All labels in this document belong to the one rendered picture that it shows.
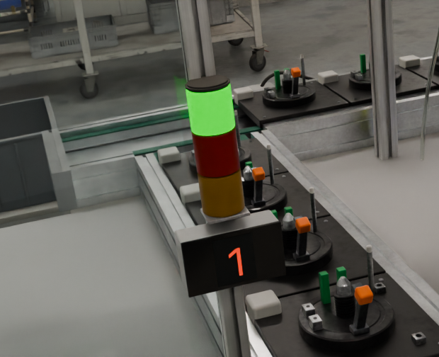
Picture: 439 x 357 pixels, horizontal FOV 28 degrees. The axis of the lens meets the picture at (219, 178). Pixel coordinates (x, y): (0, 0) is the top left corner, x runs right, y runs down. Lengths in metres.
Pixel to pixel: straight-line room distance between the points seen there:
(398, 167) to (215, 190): 1.19
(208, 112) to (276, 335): 0.46
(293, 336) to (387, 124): 0.97
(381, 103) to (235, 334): 1.11
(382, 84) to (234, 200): 1.17
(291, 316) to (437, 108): 1.10
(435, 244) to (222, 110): 0.90
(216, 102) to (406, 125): 1.39
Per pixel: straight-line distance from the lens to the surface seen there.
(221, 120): 0.98
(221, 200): 1.01
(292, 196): 1.77
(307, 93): 2.32
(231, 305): 1.13
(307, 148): 2.23
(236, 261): 1.04
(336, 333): 1.29
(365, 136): 2.28
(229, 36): 6.14
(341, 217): 1.69
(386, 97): 2.17
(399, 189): 2.04
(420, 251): 1.77
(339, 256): 1.53
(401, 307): 1.38
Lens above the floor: 1.69
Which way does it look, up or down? 22 degrees down
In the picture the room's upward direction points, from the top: 7 degrees counter-clockwise
